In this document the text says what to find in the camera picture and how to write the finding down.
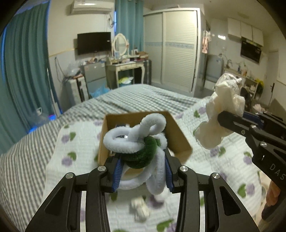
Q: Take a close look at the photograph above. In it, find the cream plastic bag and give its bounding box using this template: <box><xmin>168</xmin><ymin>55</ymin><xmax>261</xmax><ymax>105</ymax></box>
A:
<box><xmin>194</xmin><ymin>74</ymin><xmax>245</xmax><ymax>149</ymax></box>

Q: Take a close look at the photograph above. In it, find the small white cloth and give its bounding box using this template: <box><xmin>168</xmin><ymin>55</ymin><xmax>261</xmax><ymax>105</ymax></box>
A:
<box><xmin>131</xmin><ymin>196</ymin><xmax>150</xmax><ymax>222</ymax></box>

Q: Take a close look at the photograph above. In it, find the white green fuzzy loop toy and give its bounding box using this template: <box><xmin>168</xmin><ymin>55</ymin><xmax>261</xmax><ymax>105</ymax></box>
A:
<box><xmin>103</xmin><ymin>113</ymin><xmax>167</xmax><ymax>195</ymax></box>

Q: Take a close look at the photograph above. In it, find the grey checked bed sheet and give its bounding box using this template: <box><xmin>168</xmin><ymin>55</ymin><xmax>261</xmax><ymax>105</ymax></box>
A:
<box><xmin>1</xmin><ymin>84</ymin><xmax>203</xmax><ymax>231</ymax></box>

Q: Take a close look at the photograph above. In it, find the white floral quilted blanket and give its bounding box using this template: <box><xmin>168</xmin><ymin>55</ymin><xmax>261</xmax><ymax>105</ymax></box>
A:
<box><xmin>43</xmin><ymin>99</ymin><xmax>266</xmax><ymax>231</ymax></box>

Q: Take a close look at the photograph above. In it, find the brown white cardboard box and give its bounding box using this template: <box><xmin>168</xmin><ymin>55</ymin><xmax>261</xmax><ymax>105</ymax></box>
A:
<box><xmin>97</xmin><ymin>110</ymin><xmax>194</xmax><ymax>181</ymax></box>

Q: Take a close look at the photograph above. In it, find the black range hood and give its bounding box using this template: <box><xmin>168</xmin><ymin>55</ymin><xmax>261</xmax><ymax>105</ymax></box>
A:
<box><xmin>240</xmin><ymin>37</ymin><xmax>262</xmax><ymax>64</ymax></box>

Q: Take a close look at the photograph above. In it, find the white sliding wardrobe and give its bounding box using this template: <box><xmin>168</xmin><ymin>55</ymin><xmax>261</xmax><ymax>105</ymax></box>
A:
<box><xmin>144</xmin><ymin>8</ymin><xmax>205</xmax><ymax>96</ymax></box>

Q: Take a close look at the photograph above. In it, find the teal window curtain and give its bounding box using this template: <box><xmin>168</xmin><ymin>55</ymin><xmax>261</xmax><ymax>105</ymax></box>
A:
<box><xmin>1</xmin><ymin>1</ymin><xmax>58</xmax><ymax>154</ymax></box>

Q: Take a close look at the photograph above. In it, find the grey mini fridge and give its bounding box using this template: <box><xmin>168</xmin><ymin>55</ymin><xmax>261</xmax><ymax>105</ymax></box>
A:
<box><xmin>83</xmin><ymin>62</ymin><xmax>109</xmax><ymax>98</ymax></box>

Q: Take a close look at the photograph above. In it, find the white dressing table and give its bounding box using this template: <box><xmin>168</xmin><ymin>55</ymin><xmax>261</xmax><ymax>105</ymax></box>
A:
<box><xmin>105</xmin><ymin>60</ymin><xmax>146</xmax><ymax>90</ymax></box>

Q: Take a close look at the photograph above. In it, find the oval vanity mirror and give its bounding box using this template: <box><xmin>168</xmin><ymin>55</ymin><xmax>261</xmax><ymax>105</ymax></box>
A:
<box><xmin>112</xmin><ymin>33</ymin><xmax>129</xmax><ymax>59</ymax></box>

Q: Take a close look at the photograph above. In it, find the black wall television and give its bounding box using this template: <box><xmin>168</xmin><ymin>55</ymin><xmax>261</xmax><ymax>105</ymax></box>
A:
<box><xmin>77</xmin><ymin>32</ymin><xmax>112</xmax><ymax>55</ymax></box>

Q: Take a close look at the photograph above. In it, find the white wall air conditioner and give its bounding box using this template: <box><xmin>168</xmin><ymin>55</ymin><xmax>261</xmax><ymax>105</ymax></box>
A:
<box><xmin>70</xmin><ymin>1</ymin><xmax>115</xmax><ymax>14</ymax></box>

